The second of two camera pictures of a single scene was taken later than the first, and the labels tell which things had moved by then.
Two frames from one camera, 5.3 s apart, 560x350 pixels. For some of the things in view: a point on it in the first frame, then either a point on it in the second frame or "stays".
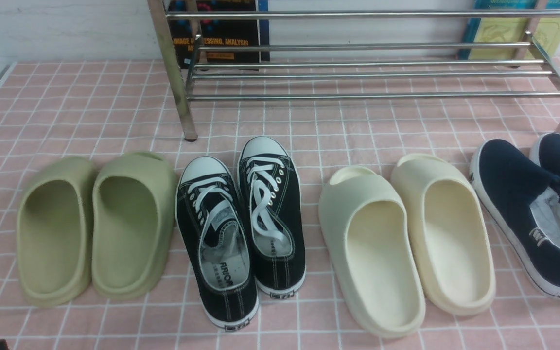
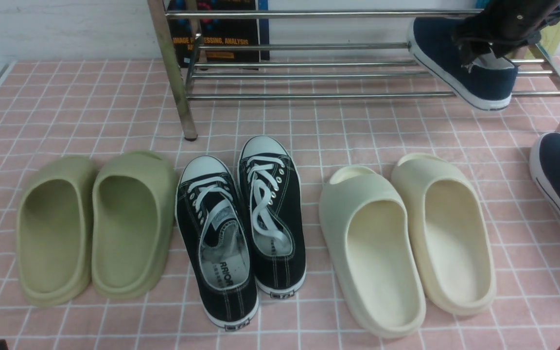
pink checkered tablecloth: x=519 y=316 stays
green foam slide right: x=134 y=205 stays
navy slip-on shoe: x=524 y=202 → x=493 y=80
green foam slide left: x=56 y=206 stays
